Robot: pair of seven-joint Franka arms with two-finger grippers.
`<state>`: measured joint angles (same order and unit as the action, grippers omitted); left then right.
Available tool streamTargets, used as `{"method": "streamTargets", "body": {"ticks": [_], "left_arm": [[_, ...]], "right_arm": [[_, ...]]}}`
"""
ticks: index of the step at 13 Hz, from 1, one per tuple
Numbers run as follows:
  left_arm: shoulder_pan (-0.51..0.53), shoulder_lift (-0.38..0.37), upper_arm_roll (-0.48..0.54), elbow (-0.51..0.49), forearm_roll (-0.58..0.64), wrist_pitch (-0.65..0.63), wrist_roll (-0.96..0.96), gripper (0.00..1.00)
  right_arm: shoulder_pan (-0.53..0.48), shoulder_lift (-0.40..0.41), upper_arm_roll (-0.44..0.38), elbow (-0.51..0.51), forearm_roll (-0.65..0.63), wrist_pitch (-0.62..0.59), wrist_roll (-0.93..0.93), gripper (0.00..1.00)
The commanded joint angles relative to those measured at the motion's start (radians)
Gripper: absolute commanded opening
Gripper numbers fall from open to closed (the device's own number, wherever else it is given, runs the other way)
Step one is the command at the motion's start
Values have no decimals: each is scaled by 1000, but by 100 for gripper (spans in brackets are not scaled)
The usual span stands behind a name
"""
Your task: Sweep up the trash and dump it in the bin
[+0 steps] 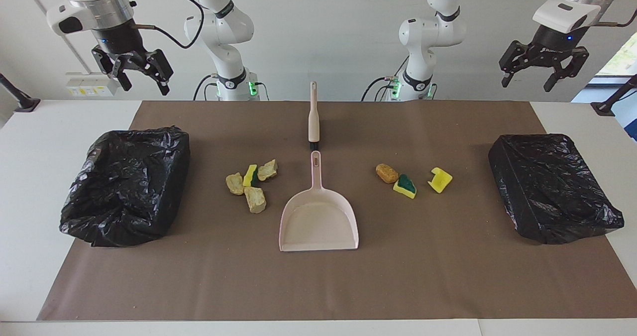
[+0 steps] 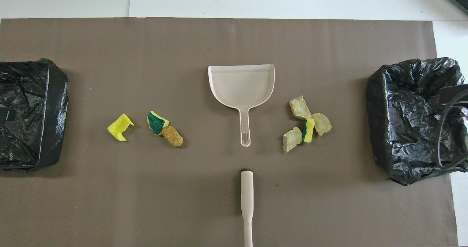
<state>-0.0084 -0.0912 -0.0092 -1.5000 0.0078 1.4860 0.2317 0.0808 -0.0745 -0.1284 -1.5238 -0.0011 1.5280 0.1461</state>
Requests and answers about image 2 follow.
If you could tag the small yellow green sponge strip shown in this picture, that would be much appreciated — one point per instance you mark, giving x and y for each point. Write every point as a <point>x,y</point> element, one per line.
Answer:
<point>309,131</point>

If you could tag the brown cork-like sponge lump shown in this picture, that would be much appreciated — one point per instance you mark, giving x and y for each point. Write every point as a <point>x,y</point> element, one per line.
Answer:
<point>172,136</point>

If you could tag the yellow sponge green scouring pad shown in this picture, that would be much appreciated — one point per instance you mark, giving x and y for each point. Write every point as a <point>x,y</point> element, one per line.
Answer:
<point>157,123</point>

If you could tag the beige plastic dustpan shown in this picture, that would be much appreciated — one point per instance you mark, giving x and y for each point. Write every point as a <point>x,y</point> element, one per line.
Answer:
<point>241,86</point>

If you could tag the beige hand brush black bristles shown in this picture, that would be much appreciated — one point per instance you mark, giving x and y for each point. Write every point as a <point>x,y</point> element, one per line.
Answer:
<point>247,188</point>

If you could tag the black bag-lined trash bin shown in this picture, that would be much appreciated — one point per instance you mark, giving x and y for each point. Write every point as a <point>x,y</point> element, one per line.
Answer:
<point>402,111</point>
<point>33,111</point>

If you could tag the yellow sponge piece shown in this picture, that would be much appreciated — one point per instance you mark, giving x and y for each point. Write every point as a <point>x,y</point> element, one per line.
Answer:
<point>119,128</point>

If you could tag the beige sponge chunk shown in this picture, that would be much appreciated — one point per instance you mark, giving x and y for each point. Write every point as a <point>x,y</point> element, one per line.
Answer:
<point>291,139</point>
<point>299,108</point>
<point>321,123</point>

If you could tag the brown paper table mat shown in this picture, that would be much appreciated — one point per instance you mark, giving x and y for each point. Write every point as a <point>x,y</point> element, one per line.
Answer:
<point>182,56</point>

